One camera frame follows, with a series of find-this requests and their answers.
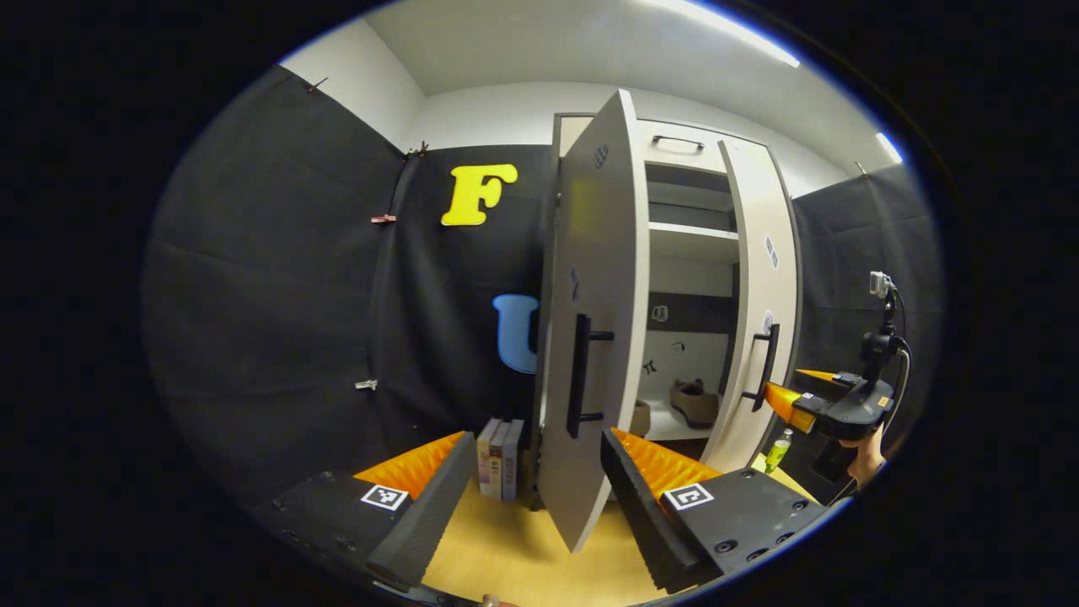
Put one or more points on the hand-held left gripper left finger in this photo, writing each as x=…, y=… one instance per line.
x=430, y=506

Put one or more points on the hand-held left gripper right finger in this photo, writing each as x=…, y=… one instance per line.
x=649, y=514

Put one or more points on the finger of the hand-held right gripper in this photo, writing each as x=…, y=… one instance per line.
x=830, y=378
x=788, y=405

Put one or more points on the brown fuzzy shoe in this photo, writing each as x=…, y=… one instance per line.
x=641, y=419
x=695, y=405

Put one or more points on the white shoe cabinet door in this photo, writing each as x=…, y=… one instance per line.
x=759, y=219
x=598, y=253

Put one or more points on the white shoe cabinet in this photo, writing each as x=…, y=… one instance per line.
x=687, y=240

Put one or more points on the grey cabinet drawer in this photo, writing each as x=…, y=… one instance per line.
x=674, y=158

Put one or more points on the green bottle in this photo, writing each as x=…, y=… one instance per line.
x=777, y=453

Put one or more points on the beige spine book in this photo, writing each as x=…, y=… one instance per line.
x=485, y=459

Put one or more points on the grey spine book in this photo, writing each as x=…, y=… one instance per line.
x=500, y=462

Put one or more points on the black backdrop cloth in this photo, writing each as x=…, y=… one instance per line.
x=270, y=295

